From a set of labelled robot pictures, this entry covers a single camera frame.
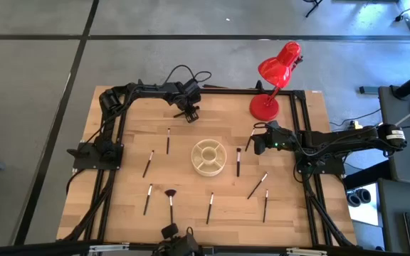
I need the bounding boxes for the black fan makeup brush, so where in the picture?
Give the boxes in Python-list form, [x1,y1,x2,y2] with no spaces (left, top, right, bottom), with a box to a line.
[164,188,178,225]

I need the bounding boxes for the grey side desk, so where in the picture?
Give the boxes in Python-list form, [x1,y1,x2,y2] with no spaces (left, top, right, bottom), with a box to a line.
[377,85,410,256]

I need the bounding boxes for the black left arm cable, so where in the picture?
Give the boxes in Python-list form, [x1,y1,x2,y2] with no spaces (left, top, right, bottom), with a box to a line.
[162,64,213,87]

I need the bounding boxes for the black table-level camera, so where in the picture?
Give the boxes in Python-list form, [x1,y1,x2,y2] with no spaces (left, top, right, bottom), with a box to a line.
[160,223,201,256]

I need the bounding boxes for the thick black powder brush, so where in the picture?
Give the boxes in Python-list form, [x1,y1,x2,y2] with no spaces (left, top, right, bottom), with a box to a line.
[236,147,243,178]

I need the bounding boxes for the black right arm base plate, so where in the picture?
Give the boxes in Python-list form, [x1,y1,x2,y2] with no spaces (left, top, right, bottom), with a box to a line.
[296,156,347,176]

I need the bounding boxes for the black headphones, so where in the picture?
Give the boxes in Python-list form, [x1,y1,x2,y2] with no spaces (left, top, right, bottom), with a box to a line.
[346,188,372,208]

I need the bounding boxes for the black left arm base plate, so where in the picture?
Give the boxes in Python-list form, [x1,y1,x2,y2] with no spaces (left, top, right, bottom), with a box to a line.
[71,142,125,171]

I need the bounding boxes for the cream round ribbed organizer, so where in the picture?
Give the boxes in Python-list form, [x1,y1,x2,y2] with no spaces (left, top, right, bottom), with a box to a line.
[191,139,228,178]

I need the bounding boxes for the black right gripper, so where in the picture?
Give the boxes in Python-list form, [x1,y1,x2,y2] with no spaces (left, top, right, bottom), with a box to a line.
[251,122,297,156]

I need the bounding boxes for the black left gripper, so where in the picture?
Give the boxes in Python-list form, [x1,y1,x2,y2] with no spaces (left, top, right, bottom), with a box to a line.
[171,87,201,124]

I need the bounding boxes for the red desk lamp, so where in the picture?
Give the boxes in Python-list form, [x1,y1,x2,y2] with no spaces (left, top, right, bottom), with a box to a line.
[249,41,304,122]

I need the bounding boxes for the black aluminium extrusion frame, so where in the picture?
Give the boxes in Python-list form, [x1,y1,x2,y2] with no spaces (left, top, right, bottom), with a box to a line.
[57,84,361,256]

